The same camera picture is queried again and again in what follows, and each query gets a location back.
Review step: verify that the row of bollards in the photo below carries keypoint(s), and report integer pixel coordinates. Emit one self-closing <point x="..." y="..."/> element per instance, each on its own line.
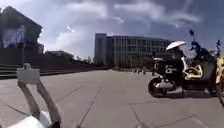
<point x="135" y="70"/>

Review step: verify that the wide glass-fronted building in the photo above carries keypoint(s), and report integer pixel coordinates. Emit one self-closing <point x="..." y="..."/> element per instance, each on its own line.
<point x="133" y="50"/>

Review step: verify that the grey paved plaza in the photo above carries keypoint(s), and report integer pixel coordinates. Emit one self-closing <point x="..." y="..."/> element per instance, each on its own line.
<point x="113" y="100"/>

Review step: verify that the motor scooter with white umbrella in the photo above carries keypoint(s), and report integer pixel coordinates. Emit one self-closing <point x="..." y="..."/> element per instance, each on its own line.
<point x="173" y="75"/>

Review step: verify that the dark stone steps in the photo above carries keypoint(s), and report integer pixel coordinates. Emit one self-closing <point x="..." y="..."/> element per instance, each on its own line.
<point x="50" y="65"/>

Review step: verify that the dark tall building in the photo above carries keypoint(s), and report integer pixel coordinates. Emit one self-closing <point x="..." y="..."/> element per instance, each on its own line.
<point x="20" y="36"/>

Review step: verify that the yellow bicycle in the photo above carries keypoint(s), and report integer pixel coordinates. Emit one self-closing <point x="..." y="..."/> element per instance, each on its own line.
<point x="220" y="76"/>

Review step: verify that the pale forked frame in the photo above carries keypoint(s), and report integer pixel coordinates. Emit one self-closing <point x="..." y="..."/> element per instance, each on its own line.
<point x="28" y="76"/>

